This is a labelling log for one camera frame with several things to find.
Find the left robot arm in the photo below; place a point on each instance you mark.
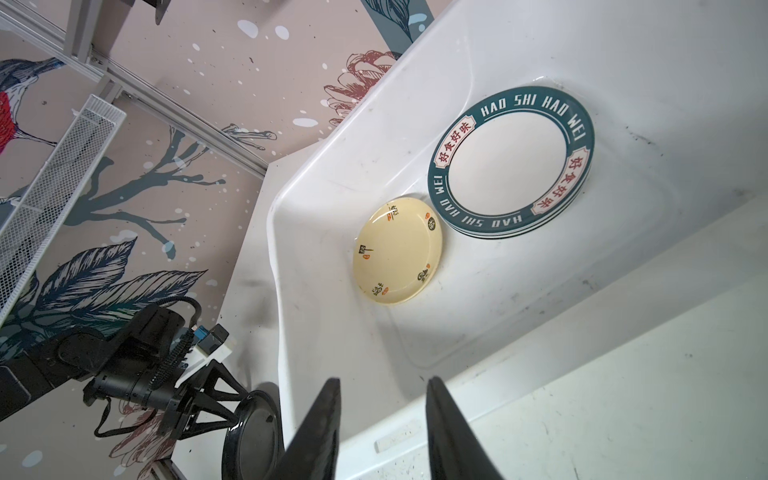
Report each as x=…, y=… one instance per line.
x=164, y=329

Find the white wire mesh basket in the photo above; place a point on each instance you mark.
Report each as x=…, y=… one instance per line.
x=48, y=200

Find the green rim plate front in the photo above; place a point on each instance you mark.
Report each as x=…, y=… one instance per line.
x=512, y=162

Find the white plastic bin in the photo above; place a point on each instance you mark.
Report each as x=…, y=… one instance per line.
x=624, y=339

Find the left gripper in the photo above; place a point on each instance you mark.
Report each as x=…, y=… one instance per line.
x=197, y=408

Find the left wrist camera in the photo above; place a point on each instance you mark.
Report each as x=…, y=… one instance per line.
x=208, y=344

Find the cream yellow small plate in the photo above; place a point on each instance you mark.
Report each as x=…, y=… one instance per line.
x=398, y=251

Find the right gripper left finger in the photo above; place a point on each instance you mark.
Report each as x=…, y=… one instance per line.
x=313, y=451

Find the horizontal aluminium frame bar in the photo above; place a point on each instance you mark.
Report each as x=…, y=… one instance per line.
x=70, y=46

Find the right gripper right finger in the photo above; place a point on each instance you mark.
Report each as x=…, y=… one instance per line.
x=454, y=451

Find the black round plate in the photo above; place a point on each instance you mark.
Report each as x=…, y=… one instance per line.
x=253, y=446

